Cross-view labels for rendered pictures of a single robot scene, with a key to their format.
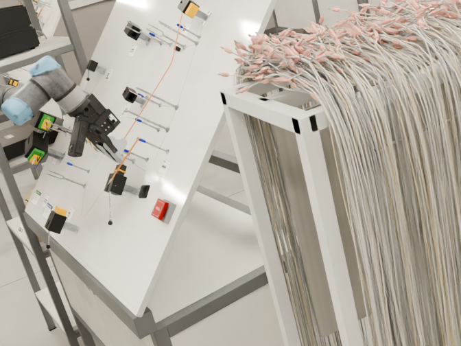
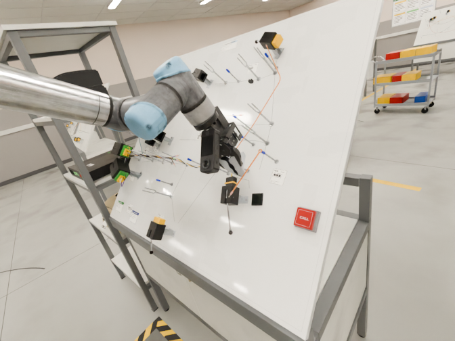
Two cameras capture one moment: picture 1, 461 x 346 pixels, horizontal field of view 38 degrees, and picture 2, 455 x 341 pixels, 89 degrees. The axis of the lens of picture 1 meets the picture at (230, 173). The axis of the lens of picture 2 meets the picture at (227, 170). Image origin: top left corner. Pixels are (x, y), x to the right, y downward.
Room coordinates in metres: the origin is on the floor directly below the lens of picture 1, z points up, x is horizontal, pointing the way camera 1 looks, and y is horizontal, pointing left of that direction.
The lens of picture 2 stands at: (1.23, 0.51, 1.49)
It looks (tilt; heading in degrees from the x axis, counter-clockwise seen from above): 24 degrees down; 343
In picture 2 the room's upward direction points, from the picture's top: 14 degrees counter-clockwise
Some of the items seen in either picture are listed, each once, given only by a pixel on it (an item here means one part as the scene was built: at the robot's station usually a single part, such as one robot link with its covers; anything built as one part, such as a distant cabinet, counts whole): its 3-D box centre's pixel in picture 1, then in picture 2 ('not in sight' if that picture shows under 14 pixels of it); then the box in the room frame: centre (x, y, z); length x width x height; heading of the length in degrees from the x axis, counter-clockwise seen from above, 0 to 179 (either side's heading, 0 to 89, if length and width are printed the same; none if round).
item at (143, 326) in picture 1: (75, 259); (172, 256); (2.06, 0.58, 0.83); 1.18 x 0.06 x 0.06; 26
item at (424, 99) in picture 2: not in sight; (400, 81); (4.35, -4.15, 0.54); 0.99 x 0.50 x 1.08; 20
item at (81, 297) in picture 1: (77, 287); (160, 266); (2.31, 0.69, 0.60); 0.55 x 0.02 x 0.39; 26
